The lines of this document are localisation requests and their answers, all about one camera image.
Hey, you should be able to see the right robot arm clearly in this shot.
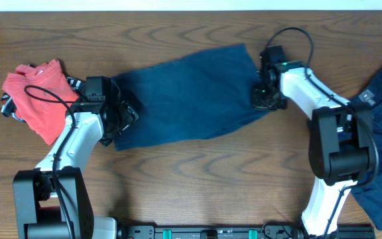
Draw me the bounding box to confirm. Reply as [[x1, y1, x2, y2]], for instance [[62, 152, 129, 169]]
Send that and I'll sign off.
[[251, 46, 379, 238]]

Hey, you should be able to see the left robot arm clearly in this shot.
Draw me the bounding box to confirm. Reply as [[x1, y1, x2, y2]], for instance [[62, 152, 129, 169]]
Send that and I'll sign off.
[[13, 76, 139, 239]]

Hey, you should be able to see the black patterned folded garment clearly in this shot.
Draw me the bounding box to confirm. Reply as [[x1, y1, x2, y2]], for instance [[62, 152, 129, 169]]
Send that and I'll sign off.
[[0, 75, 88, 122]]

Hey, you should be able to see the red folded t-shirt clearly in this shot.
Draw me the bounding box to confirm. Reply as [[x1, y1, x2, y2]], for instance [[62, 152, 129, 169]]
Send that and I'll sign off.
[[2, 59, 78, 145]]

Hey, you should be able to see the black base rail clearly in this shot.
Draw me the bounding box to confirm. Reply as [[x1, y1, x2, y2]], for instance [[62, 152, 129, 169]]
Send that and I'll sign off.
[[117, 220, 376, 239]]

